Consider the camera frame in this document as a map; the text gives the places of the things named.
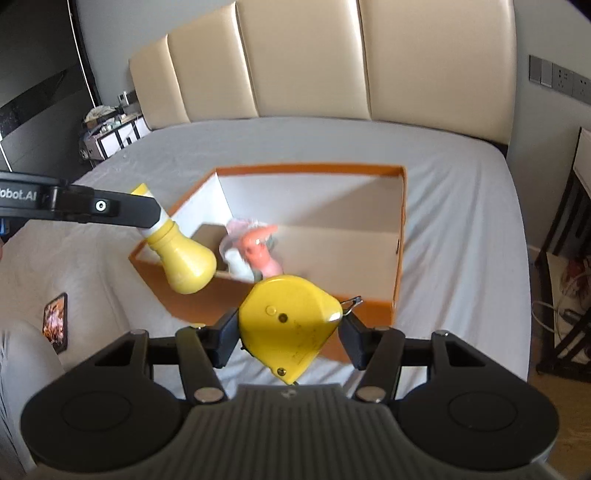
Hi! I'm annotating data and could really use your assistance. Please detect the white cable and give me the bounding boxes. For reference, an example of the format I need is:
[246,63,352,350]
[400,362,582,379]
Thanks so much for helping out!
[531,300,568,333]

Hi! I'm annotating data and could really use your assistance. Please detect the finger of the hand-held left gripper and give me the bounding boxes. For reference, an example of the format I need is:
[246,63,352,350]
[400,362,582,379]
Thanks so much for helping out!
[58,187,163,230]

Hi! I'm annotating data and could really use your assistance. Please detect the yellow bulb-shaped bottle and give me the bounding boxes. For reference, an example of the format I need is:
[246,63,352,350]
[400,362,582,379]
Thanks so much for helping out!
[130,183,218,295]

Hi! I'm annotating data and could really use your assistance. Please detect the pink bottle with salmon cap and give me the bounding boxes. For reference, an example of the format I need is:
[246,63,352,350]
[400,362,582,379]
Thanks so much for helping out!
[238,224,283,280]

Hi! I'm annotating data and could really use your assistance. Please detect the cluttered white bedside table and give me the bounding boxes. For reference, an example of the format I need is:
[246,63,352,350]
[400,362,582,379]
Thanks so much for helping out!
[78,104,153,168]

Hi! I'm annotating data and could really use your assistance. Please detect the grey bed sheet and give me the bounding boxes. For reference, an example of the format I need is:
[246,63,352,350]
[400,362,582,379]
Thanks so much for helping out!
[0,115,532,398]

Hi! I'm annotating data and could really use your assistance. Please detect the printed bag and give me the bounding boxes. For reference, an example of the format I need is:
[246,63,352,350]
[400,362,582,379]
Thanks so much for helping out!
[547,251,591,361]

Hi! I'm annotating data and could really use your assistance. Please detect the orange cardboard box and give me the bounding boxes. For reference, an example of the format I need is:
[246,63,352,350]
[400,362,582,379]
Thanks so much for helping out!
[129,162,409,365]

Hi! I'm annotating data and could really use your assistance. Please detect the yellow tape measure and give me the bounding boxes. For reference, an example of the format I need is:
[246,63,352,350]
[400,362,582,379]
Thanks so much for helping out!
[238,274,363,385]

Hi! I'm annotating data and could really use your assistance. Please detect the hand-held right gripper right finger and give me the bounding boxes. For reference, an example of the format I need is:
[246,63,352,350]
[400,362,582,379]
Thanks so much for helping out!
[339,314,489,402]

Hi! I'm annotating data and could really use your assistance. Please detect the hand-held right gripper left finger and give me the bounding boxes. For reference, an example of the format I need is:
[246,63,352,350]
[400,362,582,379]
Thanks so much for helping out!
[95,308,241,403]

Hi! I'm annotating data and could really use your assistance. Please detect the clear container with pink sponge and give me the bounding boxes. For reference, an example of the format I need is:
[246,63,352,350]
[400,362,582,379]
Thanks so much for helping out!
[218,219,278,282]

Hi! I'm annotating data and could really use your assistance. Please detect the grey wall switch panel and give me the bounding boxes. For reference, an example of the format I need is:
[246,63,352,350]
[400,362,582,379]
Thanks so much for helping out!
[529,54,591,100]

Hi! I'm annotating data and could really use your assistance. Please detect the smartphone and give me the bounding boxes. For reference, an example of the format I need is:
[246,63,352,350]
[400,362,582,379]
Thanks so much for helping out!
[42,292,69,355]

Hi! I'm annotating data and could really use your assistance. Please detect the dark glossy panel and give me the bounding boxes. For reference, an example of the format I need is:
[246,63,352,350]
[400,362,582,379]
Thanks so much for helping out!
[0,65,100,169]

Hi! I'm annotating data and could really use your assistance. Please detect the cream padded headboard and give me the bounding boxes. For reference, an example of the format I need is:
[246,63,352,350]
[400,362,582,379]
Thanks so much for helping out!
[128,0,518,148]

